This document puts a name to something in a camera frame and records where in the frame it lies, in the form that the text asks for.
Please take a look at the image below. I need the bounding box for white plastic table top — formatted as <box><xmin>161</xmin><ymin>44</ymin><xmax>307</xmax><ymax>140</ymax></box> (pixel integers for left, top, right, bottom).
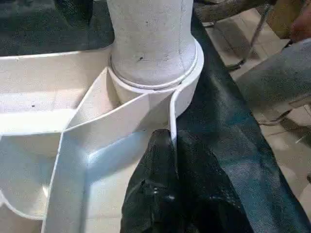
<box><xmin>0</xmin><ymin>41</ymin><xmax>205</xmax><ymax>233</ymax></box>

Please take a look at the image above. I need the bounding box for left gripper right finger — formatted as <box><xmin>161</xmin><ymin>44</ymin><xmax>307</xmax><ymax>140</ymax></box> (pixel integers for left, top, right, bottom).
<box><xmin>175</xmin><ymin>132</ymin><xmax>251</xmax><ymax>233</ymax></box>

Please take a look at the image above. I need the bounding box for brown cardboard box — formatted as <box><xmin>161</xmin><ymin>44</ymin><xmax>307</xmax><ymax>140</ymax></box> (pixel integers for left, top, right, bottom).
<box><xmin>266</xmin><ymin>0</ymin><xmax>311</xmax><ymax>39</ymax></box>

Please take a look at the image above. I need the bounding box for black mat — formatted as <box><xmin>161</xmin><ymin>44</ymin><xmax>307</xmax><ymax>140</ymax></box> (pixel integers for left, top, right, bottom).
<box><xmin>0</xmin><ymin>0</ymin><xmax>311</xmax><ymax>233</ymax></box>

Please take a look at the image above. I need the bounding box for white plastic table leg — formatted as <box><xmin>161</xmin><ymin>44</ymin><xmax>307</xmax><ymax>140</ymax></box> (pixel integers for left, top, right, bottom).
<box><xmin>106</xmin><ymin>0</ymin><xmax>198</xmax><ymax>88</ymax></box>

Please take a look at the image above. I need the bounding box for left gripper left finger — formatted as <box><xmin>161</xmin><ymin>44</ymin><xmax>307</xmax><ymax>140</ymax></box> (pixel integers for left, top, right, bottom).
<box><xmin>121</xmin><ymin>128</ymin><xmax>182</xmax><ymax>233</ymax></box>

